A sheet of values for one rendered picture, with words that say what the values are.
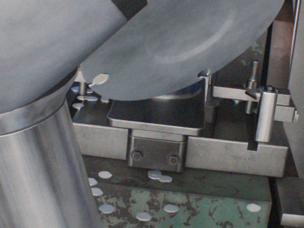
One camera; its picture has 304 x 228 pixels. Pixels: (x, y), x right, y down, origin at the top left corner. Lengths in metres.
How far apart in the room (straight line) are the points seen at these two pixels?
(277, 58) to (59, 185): 0.98
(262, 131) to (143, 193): 0.23
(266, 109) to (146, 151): 0.21
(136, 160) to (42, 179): 0.57
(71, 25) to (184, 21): 0.47
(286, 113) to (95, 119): 0.35
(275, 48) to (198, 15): 0.65
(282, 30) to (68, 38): 1.13
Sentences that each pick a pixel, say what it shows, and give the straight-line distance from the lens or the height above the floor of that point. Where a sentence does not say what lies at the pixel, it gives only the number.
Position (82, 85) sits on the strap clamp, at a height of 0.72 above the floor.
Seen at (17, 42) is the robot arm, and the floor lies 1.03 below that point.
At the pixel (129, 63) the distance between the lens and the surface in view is 0.75.
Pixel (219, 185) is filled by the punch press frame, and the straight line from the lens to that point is 1.01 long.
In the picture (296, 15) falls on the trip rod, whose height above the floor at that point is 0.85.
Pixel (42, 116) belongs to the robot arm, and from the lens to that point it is 0.44.
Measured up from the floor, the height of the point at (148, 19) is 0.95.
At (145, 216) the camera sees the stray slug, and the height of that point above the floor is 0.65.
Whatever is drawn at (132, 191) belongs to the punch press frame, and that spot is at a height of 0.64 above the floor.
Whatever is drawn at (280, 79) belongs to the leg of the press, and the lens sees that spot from 1.39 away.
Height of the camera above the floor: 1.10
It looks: 21 degrees down
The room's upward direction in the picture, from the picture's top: 5 degrees clockwise
